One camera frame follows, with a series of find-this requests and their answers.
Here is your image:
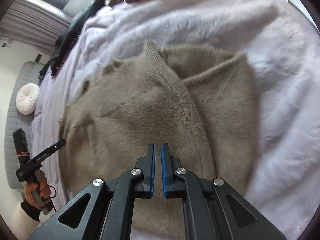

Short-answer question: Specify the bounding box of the taupe knit sweater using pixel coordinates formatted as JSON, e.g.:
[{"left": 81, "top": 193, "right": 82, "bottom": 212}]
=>
[{"left": 57, "top": 41, "right": 258, "bottom": 240}]

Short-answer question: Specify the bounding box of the left forearm white sleeve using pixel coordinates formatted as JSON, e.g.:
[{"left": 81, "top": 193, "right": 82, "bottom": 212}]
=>
[{"left": 10, "top": 200, "right": 41, "bottom": 239}]

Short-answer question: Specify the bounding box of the round white cushion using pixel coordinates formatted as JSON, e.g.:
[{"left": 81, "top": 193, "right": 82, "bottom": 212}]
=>
[{"left": 16, "top": 83, "right": 40, "bottom": 115}]

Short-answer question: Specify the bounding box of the left hand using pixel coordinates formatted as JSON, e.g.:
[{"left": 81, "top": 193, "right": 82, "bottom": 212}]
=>
[{"left": 24, "top": 170, "right": 52, "bottom": 210}]

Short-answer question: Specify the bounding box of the black jacket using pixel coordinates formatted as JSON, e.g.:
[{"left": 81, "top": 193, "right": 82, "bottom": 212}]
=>
[{"left": 39, "top": 0, "right": 105, "bottom": 81}]

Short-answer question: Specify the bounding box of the black cable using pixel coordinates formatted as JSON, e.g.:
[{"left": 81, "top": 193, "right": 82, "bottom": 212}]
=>
[{"left": 48, "top": 184, "right": 58, "bottom": 213}]

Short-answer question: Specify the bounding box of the lilac curtain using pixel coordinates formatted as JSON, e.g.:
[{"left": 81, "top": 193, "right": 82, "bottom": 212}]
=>
[{"left": 1, "top": 0, "right": 72, "bottom": 54}]

